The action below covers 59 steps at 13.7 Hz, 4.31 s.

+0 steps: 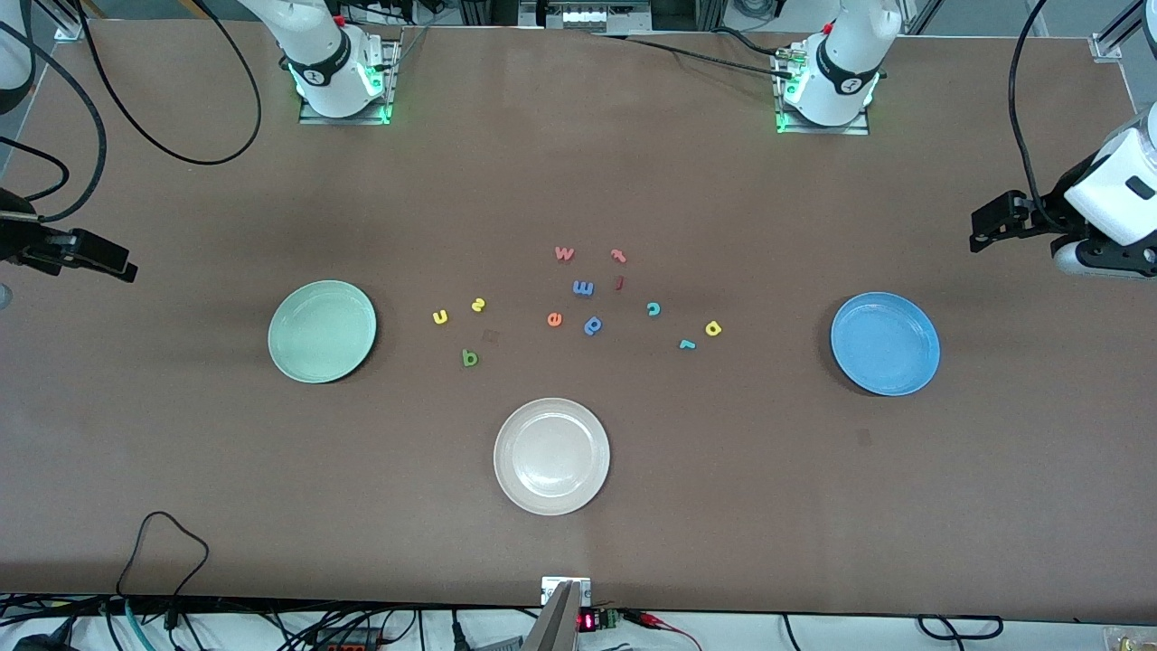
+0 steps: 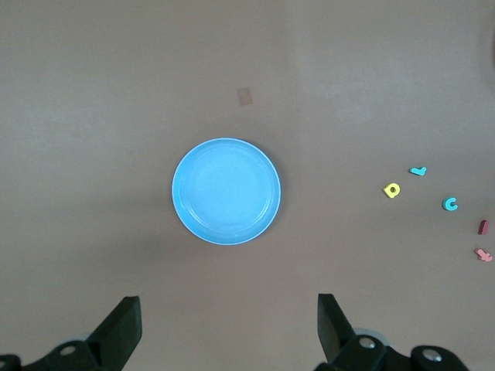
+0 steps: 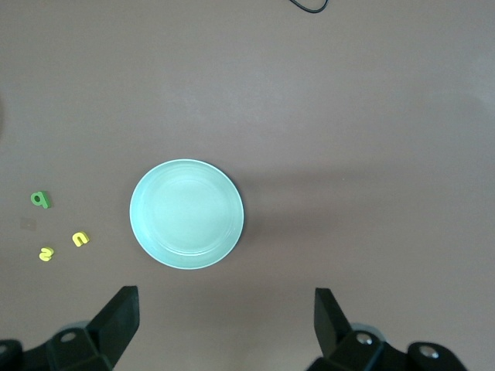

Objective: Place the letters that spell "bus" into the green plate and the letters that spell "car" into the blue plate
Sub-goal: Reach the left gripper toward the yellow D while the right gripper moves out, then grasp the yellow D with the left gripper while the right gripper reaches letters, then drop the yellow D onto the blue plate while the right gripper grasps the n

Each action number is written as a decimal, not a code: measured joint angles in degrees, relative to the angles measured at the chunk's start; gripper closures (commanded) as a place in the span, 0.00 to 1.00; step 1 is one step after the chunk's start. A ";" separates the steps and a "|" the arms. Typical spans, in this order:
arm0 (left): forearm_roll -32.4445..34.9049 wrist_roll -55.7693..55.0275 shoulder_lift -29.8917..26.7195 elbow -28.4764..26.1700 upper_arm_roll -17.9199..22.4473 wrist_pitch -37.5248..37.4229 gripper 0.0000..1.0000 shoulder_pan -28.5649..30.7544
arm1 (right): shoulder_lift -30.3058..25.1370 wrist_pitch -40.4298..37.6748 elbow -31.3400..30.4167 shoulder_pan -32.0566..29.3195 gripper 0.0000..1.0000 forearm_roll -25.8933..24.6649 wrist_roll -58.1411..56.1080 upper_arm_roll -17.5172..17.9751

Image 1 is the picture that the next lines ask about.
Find blue plate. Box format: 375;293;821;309
830;291;942;397

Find green plate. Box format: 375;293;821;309
268;279;378;384

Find grey device with white light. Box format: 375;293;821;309
520;0;652;35

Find red and black clip leads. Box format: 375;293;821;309
624;610;702;651

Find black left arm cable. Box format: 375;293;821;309
1007;0;1057;229

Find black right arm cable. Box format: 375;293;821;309
0;0;264;223

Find thin black cable loop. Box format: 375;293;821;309
116;511;211;602

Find black arm base cable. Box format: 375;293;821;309
588;32;798;79

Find black coiled cable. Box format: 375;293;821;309
917;615;1004;639

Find white pole mount plate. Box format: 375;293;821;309
541;576;591;607

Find grey camera pole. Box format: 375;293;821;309
522;580;581;651

